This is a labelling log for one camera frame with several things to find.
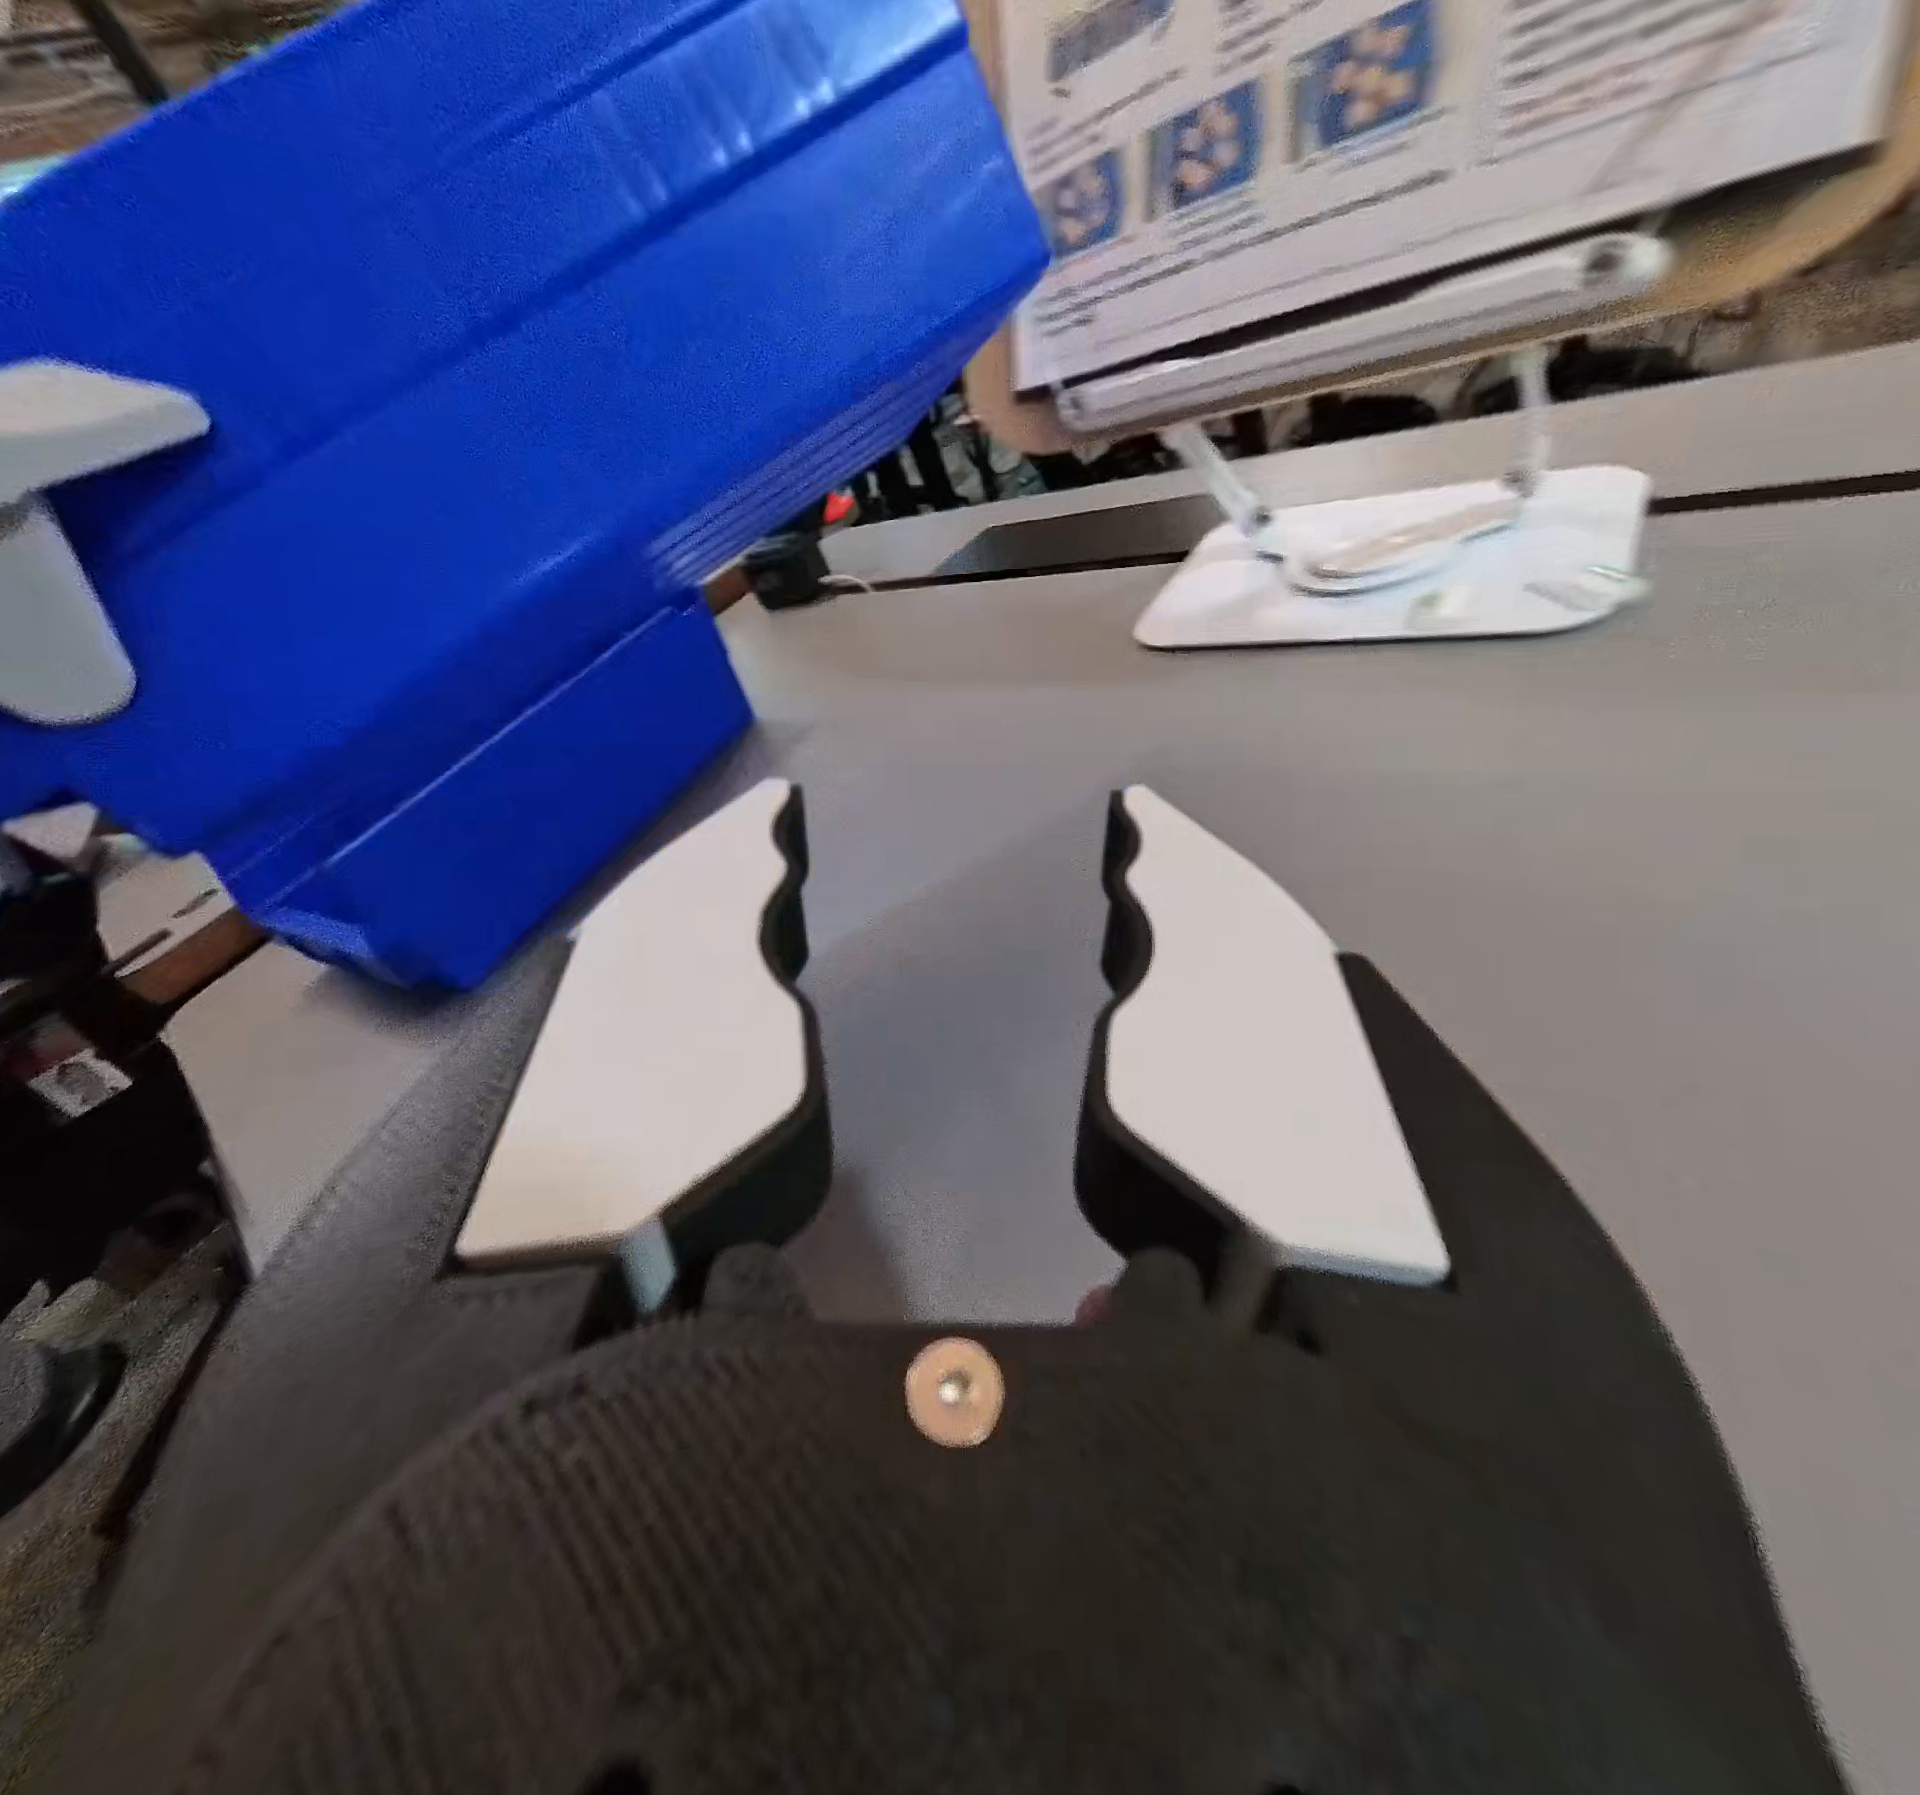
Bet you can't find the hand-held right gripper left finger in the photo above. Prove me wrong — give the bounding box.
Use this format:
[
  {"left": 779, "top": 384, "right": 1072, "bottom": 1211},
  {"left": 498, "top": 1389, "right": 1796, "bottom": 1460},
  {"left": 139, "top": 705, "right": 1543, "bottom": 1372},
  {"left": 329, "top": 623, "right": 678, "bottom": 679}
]
[{"left": 453, "top": 777, "right": 833, "bottom": 1313}]

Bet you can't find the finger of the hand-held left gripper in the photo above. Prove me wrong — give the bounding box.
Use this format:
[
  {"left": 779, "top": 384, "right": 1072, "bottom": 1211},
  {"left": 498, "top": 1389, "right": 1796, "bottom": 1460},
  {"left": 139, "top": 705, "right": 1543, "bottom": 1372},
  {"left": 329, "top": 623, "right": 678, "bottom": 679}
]
[{"left": 0, "top": 362, "right": 211, "bottom": 728}]

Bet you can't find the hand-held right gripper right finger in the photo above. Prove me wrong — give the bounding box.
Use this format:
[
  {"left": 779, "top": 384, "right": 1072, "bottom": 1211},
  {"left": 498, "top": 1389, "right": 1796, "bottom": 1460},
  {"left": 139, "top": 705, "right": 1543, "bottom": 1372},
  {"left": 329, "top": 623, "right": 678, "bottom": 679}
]
[{"left": 1075, "top": 785, "right": 1453, "bottom": 1320}]

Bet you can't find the blue plastic bin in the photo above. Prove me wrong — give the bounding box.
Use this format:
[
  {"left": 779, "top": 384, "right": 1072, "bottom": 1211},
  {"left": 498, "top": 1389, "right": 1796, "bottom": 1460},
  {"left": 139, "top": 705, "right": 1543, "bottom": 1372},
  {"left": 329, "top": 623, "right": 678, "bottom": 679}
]
[{"left": 0, "top": 0, "right": 1056, "bottom": 994}]

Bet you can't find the grey desk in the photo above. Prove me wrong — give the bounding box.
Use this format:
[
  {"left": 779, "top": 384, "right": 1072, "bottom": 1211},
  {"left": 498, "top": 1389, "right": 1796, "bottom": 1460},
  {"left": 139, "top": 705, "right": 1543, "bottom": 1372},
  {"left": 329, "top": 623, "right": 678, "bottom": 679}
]
[{"left": 165, "top": 341, "right": 1920, "bottom": 1795}]

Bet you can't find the printed instruction sheet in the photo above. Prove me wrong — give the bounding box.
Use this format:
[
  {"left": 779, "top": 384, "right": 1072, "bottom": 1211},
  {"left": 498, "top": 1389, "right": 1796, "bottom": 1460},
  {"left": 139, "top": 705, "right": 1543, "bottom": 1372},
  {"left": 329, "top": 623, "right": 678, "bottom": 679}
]
[{"left": 988, "top": 0, "right": 1914, "bottom": 395}]

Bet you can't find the instruction sheet on clipboard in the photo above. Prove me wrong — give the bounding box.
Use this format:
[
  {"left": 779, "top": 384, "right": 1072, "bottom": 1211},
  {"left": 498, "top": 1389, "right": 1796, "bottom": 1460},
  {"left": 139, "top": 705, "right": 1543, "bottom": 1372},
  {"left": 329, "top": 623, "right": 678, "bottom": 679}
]
[{"left": 945, "top": 0, "right": 1920, "bottom": 456}]

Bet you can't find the desk cable tray lid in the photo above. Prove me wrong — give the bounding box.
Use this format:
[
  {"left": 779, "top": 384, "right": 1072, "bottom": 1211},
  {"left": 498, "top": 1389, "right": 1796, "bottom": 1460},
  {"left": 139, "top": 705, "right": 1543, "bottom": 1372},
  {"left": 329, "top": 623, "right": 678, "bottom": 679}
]
[{"left": 933, "top": 492, "right": 1247, "bottom": 581}]

